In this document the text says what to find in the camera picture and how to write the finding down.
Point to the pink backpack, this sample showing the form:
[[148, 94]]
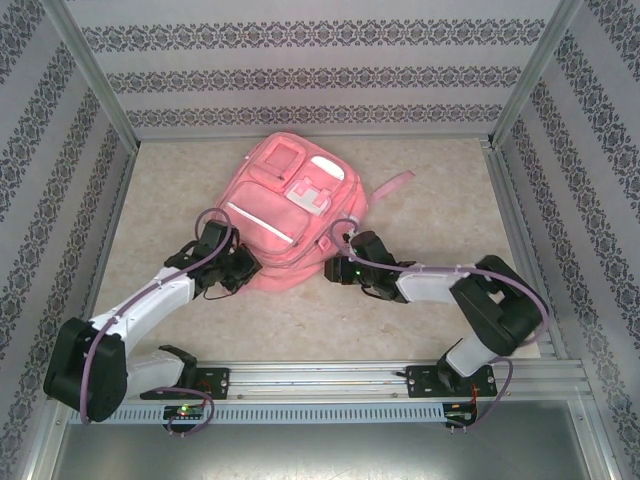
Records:
[[280, 200]]

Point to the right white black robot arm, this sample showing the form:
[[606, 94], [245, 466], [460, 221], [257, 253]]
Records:
[[500, 310]]

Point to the left small circuit board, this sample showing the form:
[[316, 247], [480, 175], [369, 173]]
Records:
[[185, 411]]

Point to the small circuit board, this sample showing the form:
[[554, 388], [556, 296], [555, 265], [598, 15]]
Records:
[[460, 411], [185, 411]]

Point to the right small circuit board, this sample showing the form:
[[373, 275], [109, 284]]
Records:
[[460, 411]]

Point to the grey metal sheet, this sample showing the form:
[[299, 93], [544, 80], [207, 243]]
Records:
[[320, 455]]

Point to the aluminium side rail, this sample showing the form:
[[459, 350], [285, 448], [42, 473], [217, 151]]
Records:
[[106, 250], [525, 250]]

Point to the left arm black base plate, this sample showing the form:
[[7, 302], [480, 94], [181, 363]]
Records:
[[220, 382]]

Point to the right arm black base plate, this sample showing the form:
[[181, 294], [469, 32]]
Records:
[[417, 382]]

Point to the thin aluminium back rail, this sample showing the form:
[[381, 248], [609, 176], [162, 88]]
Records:
[[175, 136]]

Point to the aluminium mounting rail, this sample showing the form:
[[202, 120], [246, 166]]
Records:
[[310, 380]]

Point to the aluminium frame post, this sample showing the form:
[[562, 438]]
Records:
[[534, 75], [93, 75]]

